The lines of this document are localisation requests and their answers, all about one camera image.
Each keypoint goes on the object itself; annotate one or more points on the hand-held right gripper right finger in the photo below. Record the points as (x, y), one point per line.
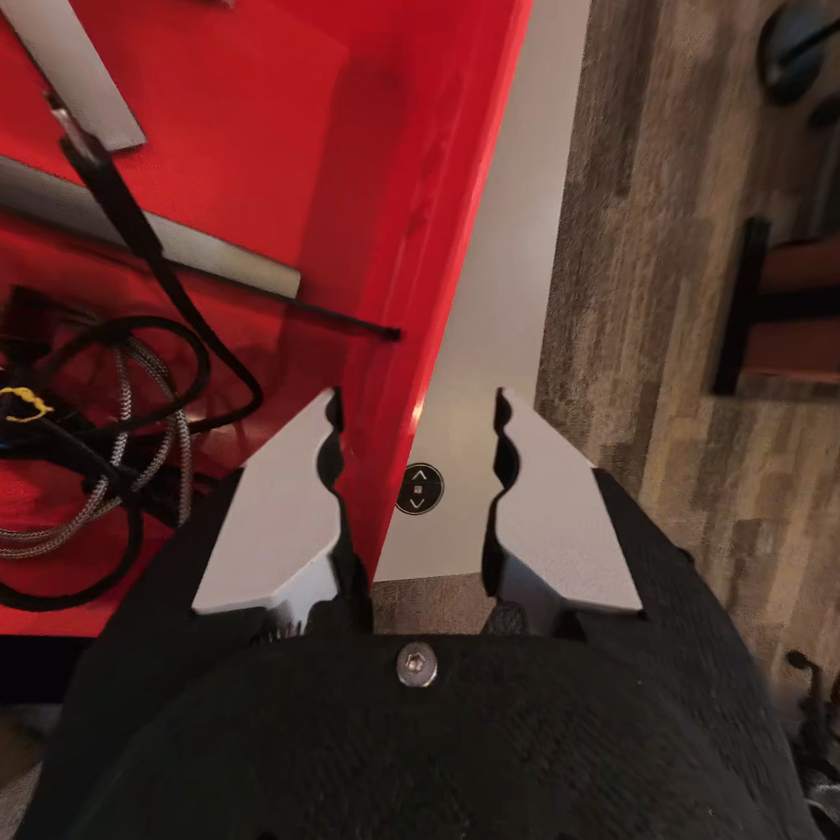
(558, 525)

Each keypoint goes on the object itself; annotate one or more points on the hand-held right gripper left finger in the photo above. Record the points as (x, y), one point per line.
(275, 525)

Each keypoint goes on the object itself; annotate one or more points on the red plastic bin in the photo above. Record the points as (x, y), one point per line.
(295, 164)

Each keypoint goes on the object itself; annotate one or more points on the round black desk control button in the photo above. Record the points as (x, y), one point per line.
(420, 489)

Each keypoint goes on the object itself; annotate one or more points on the dark round object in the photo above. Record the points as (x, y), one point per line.
(791, 52)

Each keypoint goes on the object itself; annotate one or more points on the brown shelf with black frame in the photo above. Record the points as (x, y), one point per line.
(797, 269)

